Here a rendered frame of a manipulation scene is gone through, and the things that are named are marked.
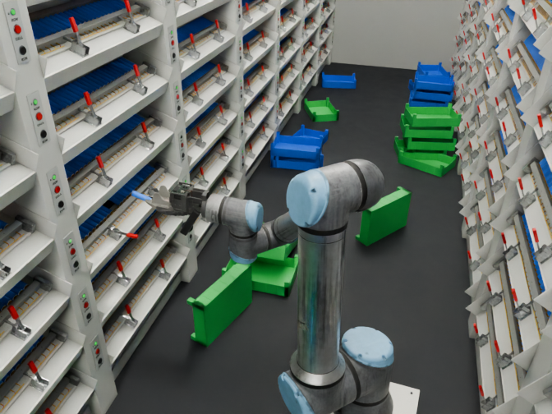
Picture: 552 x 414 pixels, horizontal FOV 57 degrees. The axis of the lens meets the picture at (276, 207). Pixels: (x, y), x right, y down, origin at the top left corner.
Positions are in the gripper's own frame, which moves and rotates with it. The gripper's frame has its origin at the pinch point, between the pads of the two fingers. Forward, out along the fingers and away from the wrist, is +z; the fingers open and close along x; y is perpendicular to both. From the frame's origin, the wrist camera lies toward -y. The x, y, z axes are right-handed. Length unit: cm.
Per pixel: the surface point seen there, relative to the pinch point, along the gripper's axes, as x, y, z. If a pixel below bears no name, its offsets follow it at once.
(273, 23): -171, 20, 7
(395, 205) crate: -94, -41, -80
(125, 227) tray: 6.0, -8.1, 6.7
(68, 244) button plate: 34.7, 5.9, 5.6
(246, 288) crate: -23, -50, -26
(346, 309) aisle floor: -33, -58, -67
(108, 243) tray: 15.4, -7.9, 7.4
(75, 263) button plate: 34.4, -0.5, 5.0
